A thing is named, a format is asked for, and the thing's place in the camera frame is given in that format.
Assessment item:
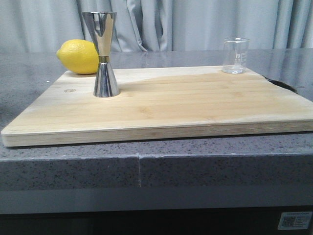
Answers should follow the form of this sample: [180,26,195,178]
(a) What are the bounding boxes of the black board handle strap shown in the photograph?
[265,76,298,94]

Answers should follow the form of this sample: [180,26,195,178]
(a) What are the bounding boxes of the white QR code label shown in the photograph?
[277,211,313,231]

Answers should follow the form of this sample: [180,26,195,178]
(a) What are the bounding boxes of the small glass measuring beaker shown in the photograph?
[222,38,250,74]

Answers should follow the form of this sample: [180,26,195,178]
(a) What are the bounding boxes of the wooden cutting board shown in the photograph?
[1,66,313,147]

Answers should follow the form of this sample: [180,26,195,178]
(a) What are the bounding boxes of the steel double jigger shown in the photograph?
[82,12,120,97]

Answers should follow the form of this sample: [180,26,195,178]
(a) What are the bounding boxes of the grey curtain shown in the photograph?
[0,0,313,53]

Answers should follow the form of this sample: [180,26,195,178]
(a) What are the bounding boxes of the yellow lemon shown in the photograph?
[56,39,99,74]

